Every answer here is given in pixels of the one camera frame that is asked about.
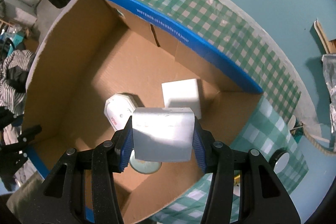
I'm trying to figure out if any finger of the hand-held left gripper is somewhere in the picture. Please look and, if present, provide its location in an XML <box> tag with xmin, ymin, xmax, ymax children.
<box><xmin>0</xmin><ymin>151</ymin><xmax>29</xmax><ymax>175</ymax></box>
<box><xmin>0</xmin><ymin>124</ymin><xmax>42</xmax><ymax>153</ymax></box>

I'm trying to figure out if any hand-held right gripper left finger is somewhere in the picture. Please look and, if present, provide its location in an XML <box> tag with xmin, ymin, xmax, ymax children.
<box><xmin>43</xmin><ymin>115</ymin><xmax>135</xmax><ymax>224</ymax></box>

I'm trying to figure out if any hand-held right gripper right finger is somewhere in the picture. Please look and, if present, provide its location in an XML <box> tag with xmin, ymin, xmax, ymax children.
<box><xmin>192</xmin><ymin>119</ymin><xmax>301</xmax><ymax>224</ymax></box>

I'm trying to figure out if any teal round jar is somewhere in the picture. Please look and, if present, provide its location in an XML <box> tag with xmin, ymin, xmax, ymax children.
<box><xmin>129</xmin><ymin>149</ymin><xmax>163</xmax><ymax>174</ymax></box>

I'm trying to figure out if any white octagonal case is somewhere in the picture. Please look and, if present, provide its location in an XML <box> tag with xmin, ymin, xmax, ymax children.
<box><xmin>104</xmin><ymin>93</ymin><xmax>138</xmax><ymax>131</ymax></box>

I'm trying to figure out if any white square block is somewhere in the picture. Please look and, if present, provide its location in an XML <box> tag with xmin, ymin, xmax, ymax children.
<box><xmin>130</xmin><ymin>107</ymin><xmax>195</xmax><ymax>163</ymax></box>

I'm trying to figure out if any white rectangular box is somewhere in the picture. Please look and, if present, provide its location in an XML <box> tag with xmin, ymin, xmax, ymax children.
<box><xmin>161</xmin><ymin>78</ymin><xmax>202</xmax><ymax>119</ymax></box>

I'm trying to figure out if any dark round jar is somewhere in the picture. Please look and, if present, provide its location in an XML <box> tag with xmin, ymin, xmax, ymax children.
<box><xmin>270</xmin><ymin>149</ymin><xmax>292</xmax><ymax>173</ymax></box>

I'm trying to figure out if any blue-edged cardboard box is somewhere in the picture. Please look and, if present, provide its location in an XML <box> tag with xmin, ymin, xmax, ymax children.
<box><xmin>25</xmin><ymin>0</ymin><xmax>264</xmax><ymax>224</ymax></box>

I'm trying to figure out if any striped cloth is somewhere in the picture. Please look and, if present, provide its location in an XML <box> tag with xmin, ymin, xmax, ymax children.
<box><xmin>0</xmin><ymin>49</ymin><xmax>36</xmax><ymax>114</ymax></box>

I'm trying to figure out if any teal white checkered cloth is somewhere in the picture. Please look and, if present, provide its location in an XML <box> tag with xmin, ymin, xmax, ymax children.
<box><xmin>148</xmin><ymin>95</ymin><xmax>309</xmax><ymax>224</ymax></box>

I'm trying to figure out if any beige woven trim band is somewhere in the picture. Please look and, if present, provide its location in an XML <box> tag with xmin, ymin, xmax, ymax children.
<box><xmin>302</xmin><ymin>122</ymin><xmax>336</xmax><ymax>159</ymax></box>

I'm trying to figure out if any green beige checkered cloth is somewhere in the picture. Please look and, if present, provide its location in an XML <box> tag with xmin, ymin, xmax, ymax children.
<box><xmin>131</xmin><ymin>0</ymin><xmax>302</xmax><ymax>122</ymax></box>

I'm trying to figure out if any silver foil curtain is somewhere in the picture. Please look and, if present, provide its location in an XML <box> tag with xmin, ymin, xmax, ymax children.
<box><xmin>322</xmin><ymin>53</ymin><xmax>336</xmax><ymax>132</ymax></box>

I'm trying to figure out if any wooden strip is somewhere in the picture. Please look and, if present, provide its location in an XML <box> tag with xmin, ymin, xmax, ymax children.
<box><xmin>314</xmin><ymin>19</ymin><xmax>336</xmax><ymax>55</ymax></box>

